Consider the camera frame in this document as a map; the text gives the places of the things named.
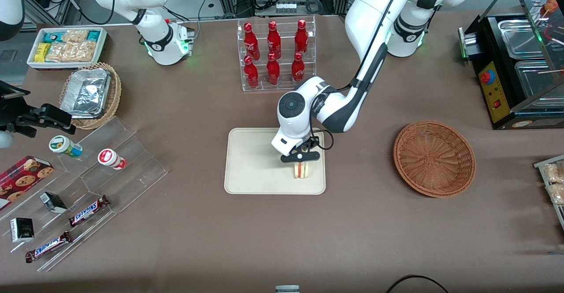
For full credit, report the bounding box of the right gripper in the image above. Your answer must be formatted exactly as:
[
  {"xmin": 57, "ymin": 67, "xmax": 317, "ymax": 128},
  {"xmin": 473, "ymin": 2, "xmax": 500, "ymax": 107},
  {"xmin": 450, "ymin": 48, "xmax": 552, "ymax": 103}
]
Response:
[{"xmin": 0, "ymin": 81, "xmax": 76, "ymax": 138}]

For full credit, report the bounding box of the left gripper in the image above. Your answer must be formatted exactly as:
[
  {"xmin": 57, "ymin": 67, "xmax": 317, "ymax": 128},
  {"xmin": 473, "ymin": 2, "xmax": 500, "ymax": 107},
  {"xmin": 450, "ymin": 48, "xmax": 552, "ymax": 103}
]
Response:
[{"xmin": 271, "ymin": 128, "xmax": 321, "ymax": 167}]

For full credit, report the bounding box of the aluminium foil tray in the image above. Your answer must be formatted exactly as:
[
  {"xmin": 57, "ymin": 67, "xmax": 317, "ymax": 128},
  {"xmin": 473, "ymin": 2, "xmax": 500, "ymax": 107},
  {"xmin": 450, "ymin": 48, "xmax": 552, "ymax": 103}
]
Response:
[{"xmin": 60, "ymin": 68, "xmax": 112, "ymax": 119}]

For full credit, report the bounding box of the cream rectangular tray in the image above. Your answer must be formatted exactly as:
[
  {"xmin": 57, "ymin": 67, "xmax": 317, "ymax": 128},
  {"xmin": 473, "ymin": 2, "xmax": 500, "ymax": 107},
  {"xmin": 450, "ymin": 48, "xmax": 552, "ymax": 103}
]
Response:
[{"xmin": 224, "ymin": 128, "xmax": 326, "ymax": 195}]

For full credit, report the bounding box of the small light wicker basket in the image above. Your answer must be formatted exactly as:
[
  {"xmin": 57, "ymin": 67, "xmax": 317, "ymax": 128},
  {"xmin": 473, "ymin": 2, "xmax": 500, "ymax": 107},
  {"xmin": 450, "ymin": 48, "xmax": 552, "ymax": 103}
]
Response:
[{"xmin": 59, "ymin": 62, "xmax": 122, "ymax": 130}]

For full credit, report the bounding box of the large round brown wicker basket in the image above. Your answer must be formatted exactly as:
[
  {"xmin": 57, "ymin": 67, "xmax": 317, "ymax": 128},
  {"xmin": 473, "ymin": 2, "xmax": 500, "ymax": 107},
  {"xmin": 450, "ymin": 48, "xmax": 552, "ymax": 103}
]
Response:
[{"xmin": 393, "ymin": 121, "xmax": 476, "ymax": 198}]

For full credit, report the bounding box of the grey tray with snacks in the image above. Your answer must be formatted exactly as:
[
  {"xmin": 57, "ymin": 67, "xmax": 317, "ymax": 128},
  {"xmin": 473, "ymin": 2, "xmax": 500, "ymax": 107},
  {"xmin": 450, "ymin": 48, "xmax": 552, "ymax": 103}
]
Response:
[{"xmin": 534, "ymin": 154, "xmax": 564, "ymax": 231}]

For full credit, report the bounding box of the green lid white cup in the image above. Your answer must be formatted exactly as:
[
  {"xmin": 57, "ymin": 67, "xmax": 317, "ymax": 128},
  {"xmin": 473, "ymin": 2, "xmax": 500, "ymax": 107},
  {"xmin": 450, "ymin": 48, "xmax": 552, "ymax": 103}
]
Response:
[{"xmin": 48, "ymin": 135, "xmax": 83, "ymax": 159}]

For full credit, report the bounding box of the red lid white cup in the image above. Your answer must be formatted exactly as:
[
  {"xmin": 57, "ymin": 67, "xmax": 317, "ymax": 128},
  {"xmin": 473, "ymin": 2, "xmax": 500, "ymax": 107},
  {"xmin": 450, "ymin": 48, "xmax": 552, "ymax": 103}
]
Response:
[{"xmin": 97, "ymin": 148, "xmax": 127, "ymax": 171}]

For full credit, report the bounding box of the red cookie box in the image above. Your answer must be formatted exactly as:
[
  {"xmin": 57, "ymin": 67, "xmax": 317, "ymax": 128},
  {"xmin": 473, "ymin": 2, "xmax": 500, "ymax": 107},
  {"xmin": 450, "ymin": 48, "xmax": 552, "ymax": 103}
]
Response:
[{"xmin": 0, "ymin": 155, "xmax": 55, "ymax": 211}]

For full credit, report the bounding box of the large clear cracker bag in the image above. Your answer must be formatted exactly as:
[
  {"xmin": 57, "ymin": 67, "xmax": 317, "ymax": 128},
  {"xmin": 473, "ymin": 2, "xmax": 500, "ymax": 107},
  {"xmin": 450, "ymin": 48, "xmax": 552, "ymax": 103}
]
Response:
[{"xmin": 44, "ymin": 41, "xmax": 98, "ymax": 63}]

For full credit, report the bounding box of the yellow snack packet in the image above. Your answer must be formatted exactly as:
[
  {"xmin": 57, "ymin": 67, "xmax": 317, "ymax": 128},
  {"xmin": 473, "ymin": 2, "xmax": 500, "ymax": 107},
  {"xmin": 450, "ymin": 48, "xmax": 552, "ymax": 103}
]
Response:
[{"xmin": 34, "ymin": 43, "xmax": 52, "ymax": 63}]

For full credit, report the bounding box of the clear acrylic bottle rack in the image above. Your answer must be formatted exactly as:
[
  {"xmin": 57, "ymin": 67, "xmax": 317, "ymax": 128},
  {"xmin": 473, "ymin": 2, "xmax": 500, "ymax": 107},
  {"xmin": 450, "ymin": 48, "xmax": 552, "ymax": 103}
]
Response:
[{"xmin": 237, "ymin": 15, "xmax": 317, "ymax": 92}]

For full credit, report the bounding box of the small black box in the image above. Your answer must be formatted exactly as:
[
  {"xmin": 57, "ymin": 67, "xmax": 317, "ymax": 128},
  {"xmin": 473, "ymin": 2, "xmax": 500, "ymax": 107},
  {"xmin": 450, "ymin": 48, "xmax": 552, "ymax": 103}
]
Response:
[
  {"xmin": 10, "ymin": 217, "xmax": 35, "ymax": 244},
  {"xmin": 40, "ymin": 192, "xmax": 68, "ymax": 215}
]

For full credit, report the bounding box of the white plastic snack bin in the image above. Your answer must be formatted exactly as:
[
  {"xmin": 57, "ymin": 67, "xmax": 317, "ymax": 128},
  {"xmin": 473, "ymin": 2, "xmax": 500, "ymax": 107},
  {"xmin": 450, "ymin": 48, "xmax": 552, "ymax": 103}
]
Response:
[{"xmin": 26, "ymin": 27, "xmax": 108, "ymax": 70}]

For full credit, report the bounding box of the clear acrylic stepped stand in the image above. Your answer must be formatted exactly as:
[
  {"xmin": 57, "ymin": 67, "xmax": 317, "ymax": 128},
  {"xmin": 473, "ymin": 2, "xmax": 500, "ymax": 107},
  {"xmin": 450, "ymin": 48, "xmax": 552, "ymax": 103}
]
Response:
[{"xmin": 0, "ymin": 116, "xmax": 169, "ymax": 273}]

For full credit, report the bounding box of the small clear cracker bag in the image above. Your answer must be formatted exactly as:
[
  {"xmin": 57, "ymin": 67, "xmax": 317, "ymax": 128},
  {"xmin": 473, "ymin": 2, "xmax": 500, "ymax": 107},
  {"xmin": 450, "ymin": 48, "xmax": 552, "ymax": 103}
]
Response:
[{"xmin": 62, "ymin": 29, "xmax": 89, "ymax": 44}]

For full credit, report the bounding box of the red cola bottle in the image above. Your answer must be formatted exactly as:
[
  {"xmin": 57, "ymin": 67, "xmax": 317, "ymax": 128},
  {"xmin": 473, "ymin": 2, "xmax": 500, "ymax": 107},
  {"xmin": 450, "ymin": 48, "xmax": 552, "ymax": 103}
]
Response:
[
  {"xmin": 244, "ymin": 56, "xmax": 260, "ymax": 89},
  {"xmin": 244, "ymin": 22, "xmax": 259, "ymax": 61},
  {"xmin": 267, "ymin": 21, "xmax": 282, "ymax": 60},
  {"xmin": 291, "ymin": 52, "xmax": 306, "ymax": 86},
  {"xmin": 294, "ymin": 19, "xmax": 309, "ymax": 56},
  {"xmin": 266, "ymin": 53, "xmax": 281, "ymax": 86}
]

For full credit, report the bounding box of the brown Snickers bar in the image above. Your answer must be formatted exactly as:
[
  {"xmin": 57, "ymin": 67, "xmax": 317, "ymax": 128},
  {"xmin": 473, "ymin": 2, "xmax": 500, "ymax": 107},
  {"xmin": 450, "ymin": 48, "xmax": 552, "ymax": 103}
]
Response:
[
  {"xmin": 25, "ymin": 231, "xmax": 74, "ymax": 264},
  {"xmin": 68, "ymin": 195, "xmax": 110, "ymax": 228}
]

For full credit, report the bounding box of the black food warmer machine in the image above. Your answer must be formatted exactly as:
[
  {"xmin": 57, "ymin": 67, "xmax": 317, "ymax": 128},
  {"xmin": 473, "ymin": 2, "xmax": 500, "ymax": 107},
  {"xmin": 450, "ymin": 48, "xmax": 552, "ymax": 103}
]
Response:
[{"xmin": 458, "ymin": 0, "xmax": 564, "ymax": 130}]

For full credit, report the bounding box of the steel warmer pan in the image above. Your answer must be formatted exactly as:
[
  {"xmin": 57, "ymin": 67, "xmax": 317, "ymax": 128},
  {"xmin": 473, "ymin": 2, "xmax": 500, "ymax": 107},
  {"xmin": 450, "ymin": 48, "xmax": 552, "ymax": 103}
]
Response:
[
  {"xmin": 497, "ymin": 19, "xmax": 552, "ymax": 59},
  {"xmin": 515, "ymin": 59, "xmax": 564, "ymax": 100}
]

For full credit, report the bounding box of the clear fried snack bag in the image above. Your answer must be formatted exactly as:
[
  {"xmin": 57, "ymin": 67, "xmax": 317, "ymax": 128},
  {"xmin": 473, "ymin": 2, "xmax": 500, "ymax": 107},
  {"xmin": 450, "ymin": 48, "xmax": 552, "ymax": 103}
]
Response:
[
  {"xmin": 543, "ymin": 163, "xmax": 564, "ymax": 185},
  {"xmin": 546, "ymin": 184, "xmax": 564, "ymax": 206}
]

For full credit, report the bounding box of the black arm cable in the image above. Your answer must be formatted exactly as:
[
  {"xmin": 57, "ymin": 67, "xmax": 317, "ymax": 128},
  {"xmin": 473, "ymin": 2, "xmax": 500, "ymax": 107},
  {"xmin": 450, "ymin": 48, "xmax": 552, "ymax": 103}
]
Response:
[{"xmin": 310, "ymin": 0, "xmax": 412, "ymax": 151}]

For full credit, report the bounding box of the black table cable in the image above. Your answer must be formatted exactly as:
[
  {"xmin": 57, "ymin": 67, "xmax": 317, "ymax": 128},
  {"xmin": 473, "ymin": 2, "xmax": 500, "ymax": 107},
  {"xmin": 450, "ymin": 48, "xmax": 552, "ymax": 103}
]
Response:
[{"xmin": 386, "ymin": 274, "xmax": 449, "ymax": 293}]

